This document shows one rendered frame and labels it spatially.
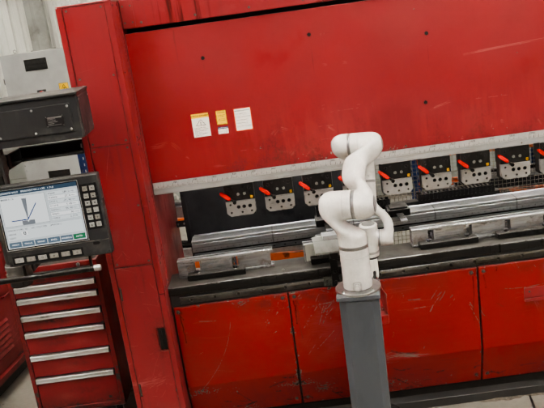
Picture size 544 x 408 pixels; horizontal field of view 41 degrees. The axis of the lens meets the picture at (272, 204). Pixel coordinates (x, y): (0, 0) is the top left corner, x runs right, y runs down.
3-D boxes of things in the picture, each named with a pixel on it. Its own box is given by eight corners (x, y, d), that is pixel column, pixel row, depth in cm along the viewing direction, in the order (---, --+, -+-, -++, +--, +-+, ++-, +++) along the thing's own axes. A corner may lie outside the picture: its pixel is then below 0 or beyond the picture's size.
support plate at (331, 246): (315, 255, 354) (315, 253, 354) (311, 239, 379) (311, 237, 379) (352, 250, 354) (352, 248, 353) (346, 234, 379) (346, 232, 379)
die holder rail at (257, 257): (180, 278, 382) (176, 261, 380) (180, 274, 388) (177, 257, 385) (274, 265, 381) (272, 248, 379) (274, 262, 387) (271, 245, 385)
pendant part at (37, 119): (0, 299, 322) (-48, 108, 300) (15, 279, 346) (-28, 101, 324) (115, 282, 323) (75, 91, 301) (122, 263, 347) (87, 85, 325)
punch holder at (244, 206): (227, 217, 372) (223, 186, 368) (228, 213, 381) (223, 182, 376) (257, 213, 372) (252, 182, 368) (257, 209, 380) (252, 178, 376)
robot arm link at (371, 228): (380, 245, 343) (361, 246, 345) (379, 218, 338) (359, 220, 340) (380, 252, 335) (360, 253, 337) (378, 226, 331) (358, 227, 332)
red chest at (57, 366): (43, 435, 418) (2, 272, 392) (65, 391, 467) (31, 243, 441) (129, 423, 418) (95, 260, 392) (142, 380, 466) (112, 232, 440)
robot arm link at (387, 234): (391, 178, 340) (394, 244, 340) (356, 180, 343) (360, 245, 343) (390, 178, 331) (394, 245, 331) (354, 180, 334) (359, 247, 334)
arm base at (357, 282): (381, 295, 294) (376, 252, 290) (334, 299, 297) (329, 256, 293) (380, 278, 313) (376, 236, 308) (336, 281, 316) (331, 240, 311)
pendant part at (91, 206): (10, 268, 316) (-10, 189, 307) (17, 259, 328) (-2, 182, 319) (112, 252, 318) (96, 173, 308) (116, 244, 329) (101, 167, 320)
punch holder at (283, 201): (266, 212, 372) (262, 180, 368) (266, 207, 380) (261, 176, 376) (295, 208, 372) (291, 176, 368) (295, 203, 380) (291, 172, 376)
